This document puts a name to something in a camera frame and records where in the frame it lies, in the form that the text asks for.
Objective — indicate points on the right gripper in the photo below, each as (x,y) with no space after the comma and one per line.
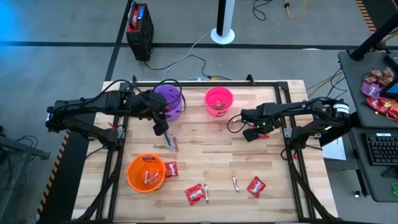
(262,116)

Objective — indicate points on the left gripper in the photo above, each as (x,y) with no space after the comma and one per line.
(146,105)

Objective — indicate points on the blue Sour Punch twist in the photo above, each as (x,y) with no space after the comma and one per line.
(168,139)

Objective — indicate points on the red Sour Punch twist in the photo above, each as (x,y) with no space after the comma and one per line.
(176,144)

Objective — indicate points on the Smarties candy roll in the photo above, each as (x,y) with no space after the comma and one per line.
(206,193)
(154,178)
(235,183)
(146,177)

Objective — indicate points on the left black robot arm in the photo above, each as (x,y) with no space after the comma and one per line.
(93,104)

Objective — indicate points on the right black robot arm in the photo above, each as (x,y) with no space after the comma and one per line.
(298,107)

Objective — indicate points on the purple plastic halloween bucket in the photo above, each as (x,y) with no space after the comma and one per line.
(169,93)

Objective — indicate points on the pink halloween bucket black face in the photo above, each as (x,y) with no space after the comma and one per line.
(214,95)

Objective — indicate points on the orange plastic halloween bucket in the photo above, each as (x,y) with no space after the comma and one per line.
(136,174)

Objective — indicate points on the purple candy packet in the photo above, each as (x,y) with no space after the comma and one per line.
(371,88)

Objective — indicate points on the red candy packets pile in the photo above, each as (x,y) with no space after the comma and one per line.
(381,105)

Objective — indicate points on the brown candy packets pile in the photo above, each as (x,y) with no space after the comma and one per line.
(379,74)

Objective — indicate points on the black red power box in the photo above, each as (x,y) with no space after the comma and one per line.
(140,31)

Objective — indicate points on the white paper sheet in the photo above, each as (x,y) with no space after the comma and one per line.
(334,149)

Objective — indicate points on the white pole stand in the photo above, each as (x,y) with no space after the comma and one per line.
(222,35)

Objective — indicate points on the grey side desk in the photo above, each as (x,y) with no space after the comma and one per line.
(357,77)

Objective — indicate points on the black computer keyboard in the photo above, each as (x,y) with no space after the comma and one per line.
(382,149)

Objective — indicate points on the dark tablet screen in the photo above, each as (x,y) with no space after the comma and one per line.
(391,88)

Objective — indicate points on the grey stand leg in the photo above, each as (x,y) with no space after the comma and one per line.
(18,146)

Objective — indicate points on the black computer mouse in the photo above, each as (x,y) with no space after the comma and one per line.
(390,172)

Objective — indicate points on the green desk object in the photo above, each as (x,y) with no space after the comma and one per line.
(395,189)

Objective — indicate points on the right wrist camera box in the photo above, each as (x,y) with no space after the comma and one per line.
(250,135)

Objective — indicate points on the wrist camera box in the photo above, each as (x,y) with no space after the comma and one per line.
(250,135)
(160,127)

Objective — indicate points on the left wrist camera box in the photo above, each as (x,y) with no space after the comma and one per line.
(160,127)

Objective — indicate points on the black aluminium table frame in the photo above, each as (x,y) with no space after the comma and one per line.
(202,84)

